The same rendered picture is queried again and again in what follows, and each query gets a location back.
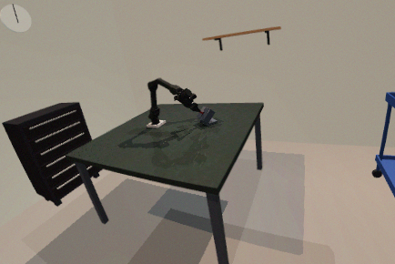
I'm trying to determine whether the grey sloped panel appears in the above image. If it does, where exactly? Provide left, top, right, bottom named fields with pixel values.
left=197, top=107, right=218, bottom=126

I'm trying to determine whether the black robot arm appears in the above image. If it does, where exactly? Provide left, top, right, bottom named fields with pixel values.
left=147, top=77, right=197, bottom=125

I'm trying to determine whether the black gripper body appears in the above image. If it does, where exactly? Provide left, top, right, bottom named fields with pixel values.
left=181, top=98, right=198, bottom=111

